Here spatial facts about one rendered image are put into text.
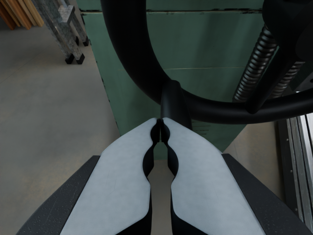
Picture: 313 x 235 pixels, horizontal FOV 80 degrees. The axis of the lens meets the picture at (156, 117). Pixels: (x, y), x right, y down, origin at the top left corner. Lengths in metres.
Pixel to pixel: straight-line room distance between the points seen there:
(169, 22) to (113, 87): 0.20
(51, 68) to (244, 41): 1.21
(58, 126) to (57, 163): 0.20
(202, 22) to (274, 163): 0.86
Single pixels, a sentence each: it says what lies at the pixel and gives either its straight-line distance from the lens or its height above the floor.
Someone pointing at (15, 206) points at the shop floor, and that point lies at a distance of 1.05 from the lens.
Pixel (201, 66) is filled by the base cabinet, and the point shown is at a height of 0.59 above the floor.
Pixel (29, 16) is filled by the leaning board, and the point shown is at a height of 0.07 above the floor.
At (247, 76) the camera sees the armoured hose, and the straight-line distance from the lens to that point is 0.29.
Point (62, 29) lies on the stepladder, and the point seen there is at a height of 0.24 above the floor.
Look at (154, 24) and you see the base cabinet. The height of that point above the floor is 0.69.
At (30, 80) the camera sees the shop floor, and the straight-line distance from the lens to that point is 1.41.
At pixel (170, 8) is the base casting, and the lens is 0.34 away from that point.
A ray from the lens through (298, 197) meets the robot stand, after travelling 0.91.
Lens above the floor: 0.88
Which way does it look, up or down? 58 degrees down
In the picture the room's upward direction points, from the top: 2 degrees clockwise
